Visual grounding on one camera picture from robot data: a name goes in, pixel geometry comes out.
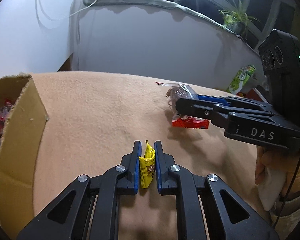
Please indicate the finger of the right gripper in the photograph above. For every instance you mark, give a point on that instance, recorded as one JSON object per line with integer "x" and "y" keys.
{"x": 222, "y": 103}
{"x": 223, "y": 118}

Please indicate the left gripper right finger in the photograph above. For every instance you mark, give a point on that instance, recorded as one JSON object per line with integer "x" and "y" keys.
{"x": 207, "y": 208}

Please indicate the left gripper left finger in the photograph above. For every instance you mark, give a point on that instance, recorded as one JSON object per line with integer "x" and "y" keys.
{"x": 88, "y": 208}

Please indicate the red chocolate wafer packet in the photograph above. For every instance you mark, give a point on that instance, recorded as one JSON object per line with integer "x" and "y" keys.
{"x": 190, "y": 122}

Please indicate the clear bag of dates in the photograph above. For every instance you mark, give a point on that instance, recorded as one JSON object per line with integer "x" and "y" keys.
{"x": 175, "y": 91}

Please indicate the yellow snack packet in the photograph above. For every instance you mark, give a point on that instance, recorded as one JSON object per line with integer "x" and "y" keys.
{"x": 147, "y": 166}

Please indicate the person's right hand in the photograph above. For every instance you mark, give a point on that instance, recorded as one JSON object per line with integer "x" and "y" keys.
{"x": 278, "y": 159}

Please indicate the potted green plant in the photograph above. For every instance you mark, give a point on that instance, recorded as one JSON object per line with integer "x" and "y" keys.
{"x": 236, "y": 19}

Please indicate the brown cardboard box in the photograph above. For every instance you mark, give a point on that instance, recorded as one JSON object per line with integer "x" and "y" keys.
{"x": 19, "y": 145}

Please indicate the beige table cloth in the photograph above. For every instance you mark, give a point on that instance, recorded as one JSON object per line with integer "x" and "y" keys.
{"x": 95, "y": 118}

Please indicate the grey window sill cloth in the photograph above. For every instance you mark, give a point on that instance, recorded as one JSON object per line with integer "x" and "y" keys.
{"x": 162, "y": 4}

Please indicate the black camera module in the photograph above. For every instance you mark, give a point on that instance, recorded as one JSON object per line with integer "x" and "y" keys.
{"x": 280, "y": 56}

